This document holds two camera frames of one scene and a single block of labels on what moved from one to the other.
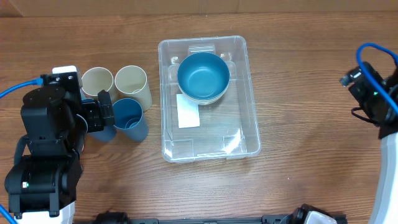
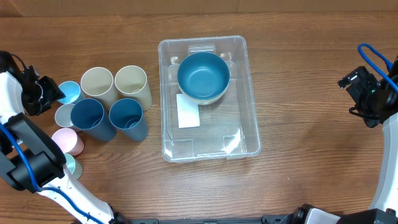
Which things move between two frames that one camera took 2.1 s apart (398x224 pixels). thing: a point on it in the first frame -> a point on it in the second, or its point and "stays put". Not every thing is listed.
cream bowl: [204, 101] stays put
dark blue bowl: [203, 76] stays put
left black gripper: [97, 120] -> [55, 94]
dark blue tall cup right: [129, 120] stays put
